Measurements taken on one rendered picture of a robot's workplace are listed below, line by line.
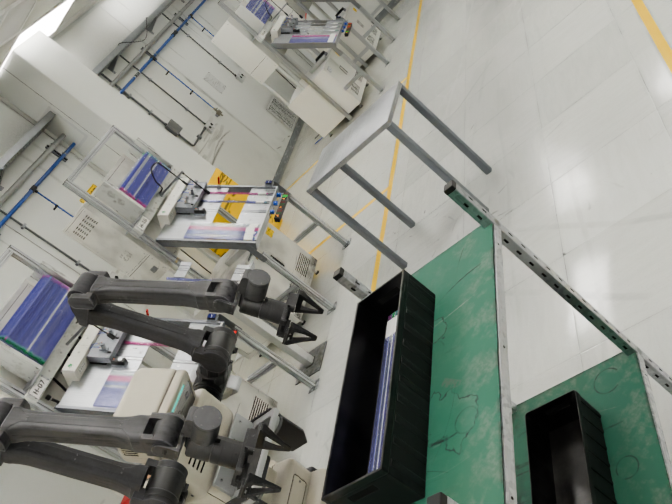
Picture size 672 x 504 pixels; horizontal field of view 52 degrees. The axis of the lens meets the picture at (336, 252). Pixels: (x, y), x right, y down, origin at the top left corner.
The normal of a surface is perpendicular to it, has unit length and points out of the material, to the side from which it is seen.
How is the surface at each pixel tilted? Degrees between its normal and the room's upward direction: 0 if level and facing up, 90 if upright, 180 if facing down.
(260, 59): 90
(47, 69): 90
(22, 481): 89
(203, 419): 64
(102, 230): 90
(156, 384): 42
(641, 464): 0
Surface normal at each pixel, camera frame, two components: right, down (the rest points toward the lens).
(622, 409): -0.74, -0.59
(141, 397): -0.11, -0.79
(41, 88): -0.15, 0.62
